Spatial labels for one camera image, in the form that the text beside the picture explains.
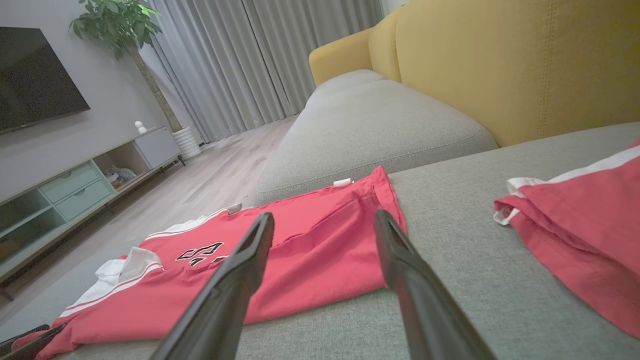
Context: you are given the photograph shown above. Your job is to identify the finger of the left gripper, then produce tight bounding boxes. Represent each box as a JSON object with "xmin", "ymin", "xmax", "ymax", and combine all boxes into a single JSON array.
[
  {"xmin": 0, "ymin": 324, "xmax": 67, "ymax": 360},
  {"xmin": 0, "ymin": 323, "xmax": 51, "ymax": 351}
]

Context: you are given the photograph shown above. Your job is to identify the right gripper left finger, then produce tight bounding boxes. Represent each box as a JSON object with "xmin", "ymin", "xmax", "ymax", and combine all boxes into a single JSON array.
[{"xmin": 150, "ymin": 212, "xmax": 275, "ymax": 360}]

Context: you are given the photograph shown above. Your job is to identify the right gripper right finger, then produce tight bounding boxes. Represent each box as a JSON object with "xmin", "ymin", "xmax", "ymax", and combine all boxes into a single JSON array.
[{"xmin": 373, "ymin": 209, "xmax": 496, "ymax": 360}]

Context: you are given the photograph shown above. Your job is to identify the red basketball jersey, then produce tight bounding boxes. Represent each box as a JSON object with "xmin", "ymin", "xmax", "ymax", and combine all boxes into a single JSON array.
[{"xmin": 10, "ymin": 166, "xmax": 408, "ymax": 360}]

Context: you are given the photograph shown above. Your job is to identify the red shorts with white band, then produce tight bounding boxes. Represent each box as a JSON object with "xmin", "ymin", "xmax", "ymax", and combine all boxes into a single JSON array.
[{"xmin": 493, "ymin": 140, "xmax": 640, "ymax": 340}]

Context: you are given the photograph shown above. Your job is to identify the large grey sofa seat cushion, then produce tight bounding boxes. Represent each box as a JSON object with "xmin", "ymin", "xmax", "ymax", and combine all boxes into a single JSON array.
[{"xmin": 0, "ymin": 122, "xmax": 640, "ymax": 360}]

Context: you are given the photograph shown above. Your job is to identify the pale green tv cabinet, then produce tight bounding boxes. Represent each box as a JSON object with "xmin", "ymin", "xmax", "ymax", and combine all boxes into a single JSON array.
[{"xmin": 0, "ymin": 125, "xmax": 183, "ymax": 301}]

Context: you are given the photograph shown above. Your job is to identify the white ribbed plant pot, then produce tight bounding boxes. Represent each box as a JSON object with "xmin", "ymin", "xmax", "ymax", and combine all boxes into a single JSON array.
[{"xmin": 171, "ymin": 126, "xmax": 203, "ymax": 161}]

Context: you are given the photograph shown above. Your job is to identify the toys on cabinet shelf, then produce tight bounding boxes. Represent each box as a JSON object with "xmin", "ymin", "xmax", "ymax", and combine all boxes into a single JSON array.
[{"xmin": 102, "ymin": 166, "xmax": 137, "ymax": 190}]

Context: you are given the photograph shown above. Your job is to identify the grey curtain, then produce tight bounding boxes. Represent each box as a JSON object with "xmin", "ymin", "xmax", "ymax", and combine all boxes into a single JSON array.
[{"xmin": 145, "ymin": 0, "xmax": 396, "ymax": 145}]

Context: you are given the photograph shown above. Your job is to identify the black flat television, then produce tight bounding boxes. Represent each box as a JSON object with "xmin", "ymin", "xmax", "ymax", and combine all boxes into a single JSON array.
[{"xmin": 0, "ymin": 26, "xmax": 91, "ymax": 136}]

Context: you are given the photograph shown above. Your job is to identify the yellow sofa backrest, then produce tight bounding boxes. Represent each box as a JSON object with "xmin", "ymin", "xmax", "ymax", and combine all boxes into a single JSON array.
[{"xmin": 308, "ymin": 0, "xmax": 640, "ymax": 148}]

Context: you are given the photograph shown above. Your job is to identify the green potted tree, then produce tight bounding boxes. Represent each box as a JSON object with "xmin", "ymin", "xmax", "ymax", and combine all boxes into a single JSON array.
[{"xmin": 69, "ymin": 0, "xmax": 183, "ymax": 133}]

